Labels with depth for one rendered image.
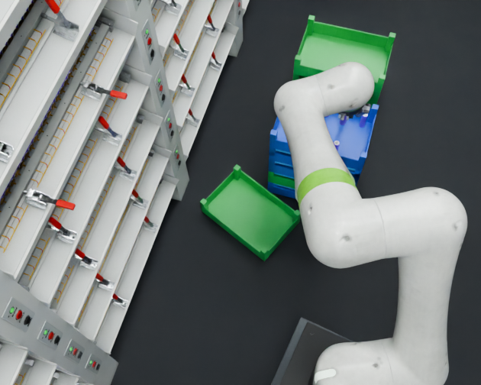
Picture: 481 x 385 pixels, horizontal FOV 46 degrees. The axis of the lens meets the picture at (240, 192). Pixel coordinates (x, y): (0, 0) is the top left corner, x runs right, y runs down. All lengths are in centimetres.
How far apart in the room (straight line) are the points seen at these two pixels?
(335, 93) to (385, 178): 91
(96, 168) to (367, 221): 69
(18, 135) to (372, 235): 62
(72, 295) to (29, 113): 58
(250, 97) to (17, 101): 140
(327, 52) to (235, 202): 63
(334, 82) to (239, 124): 98
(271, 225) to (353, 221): 108
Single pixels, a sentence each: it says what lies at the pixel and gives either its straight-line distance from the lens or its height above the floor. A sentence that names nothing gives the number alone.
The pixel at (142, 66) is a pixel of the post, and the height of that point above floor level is 77.
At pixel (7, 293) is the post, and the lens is 113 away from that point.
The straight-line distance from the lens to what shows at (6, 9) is 94.
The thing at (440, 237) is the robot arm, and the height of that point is 98.
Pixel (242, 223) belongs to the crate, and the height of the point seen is 0.
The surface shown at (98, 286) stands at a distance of 167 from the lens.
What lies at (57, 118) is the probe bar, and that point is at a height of 93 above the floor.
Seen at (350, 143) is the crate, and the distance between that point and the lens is 184.
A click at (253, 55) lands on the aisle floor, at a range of 245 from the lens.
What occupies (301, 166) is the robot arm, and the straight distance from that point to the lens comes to 112.
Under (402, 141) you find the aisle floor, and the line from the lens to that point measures 227.
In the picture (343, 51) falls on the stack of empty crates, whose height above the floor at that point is 32.
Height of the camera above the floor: 188
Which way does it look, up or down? 64 degrees down
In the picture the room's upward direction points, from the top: 3 degrees counter-clockwise
